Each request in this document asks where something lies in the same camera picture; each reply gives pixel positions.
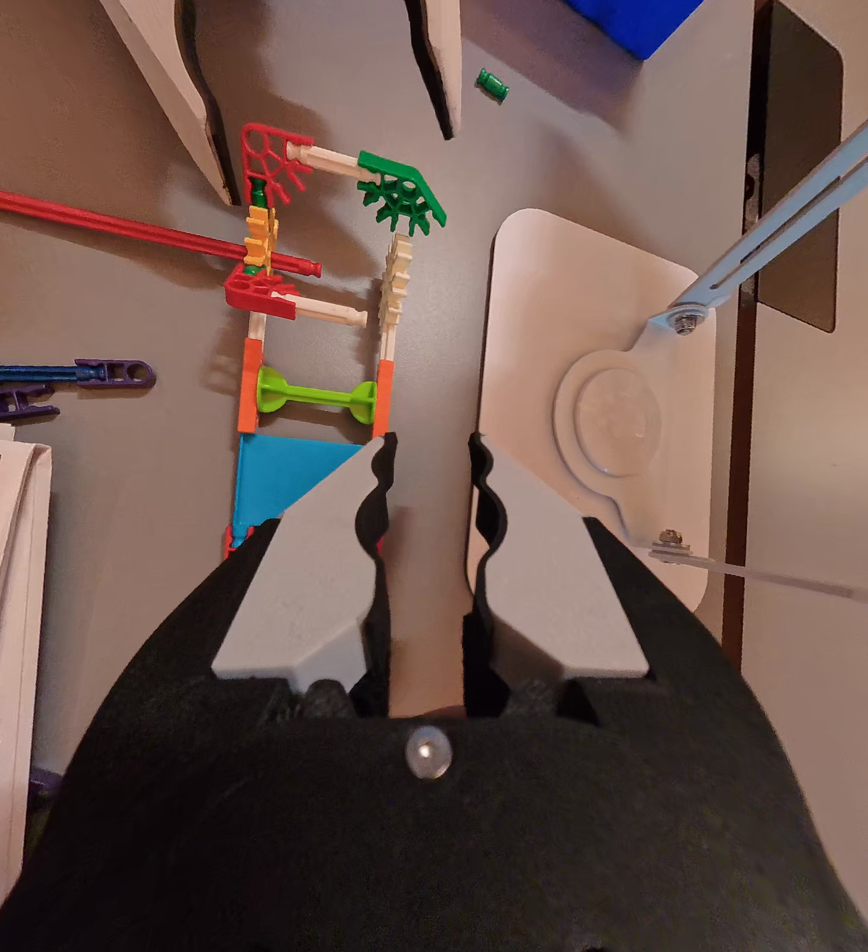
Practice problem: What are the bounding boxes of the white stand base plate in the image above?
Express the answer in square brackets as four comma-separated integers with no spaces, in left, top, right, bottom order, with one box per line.
[465,208,717,612]

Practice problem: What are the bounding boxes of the colourful toy construction frame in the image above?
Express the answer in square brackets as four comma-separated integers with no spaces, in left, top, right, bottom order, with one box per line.
[222,122,448,566]

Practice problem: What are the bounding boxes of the clear round disc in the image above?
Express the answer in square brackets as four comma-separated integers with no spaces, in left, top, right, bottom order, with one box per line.
[574,368,664,477]

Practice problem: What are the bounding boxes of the blue plastic bin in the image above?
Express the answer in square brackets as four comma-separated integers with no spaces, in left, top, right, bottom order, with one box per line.
[560,0,704,60]

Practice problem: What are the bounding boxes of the blue rod cross toy assembly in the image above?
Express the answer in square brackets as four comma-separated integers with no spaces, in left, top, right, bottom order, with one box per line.
[0,359,157,389]

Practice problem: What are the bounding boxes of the green toy connector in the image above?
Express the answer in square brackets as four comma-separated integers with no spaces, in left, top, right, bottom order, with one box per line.
[357,150,448,238]

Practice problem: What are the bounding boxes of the dark table cable hatch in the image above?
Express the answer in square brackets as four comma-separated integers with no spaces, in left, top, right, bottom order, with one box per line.
[757,0,845,333]

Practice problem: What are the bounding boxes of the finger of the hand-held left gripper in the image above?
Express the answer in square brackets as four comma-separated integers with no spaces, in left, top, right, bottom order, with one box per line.
[403,0,466,142]
[99,0,245,208]

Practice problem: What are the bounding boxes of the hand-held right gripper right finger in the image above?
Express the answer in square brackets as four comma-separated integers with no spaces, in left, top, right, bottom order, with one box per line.
[463,433,650,718]

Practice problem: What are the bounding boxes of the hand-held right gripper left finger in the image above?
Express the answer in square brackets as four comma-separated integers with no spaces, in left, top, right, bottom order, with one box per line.
[211,433,399,718]

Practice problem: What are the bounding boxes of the white instruction leaflet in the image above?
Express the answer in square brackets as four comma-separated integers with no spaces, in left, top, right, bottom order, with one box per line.
[0,444,53,827]

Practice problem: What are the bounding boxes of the long red toy rod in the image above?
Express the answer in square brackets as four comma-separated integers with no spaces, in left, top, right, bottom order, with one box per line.
[0,178,323,280]

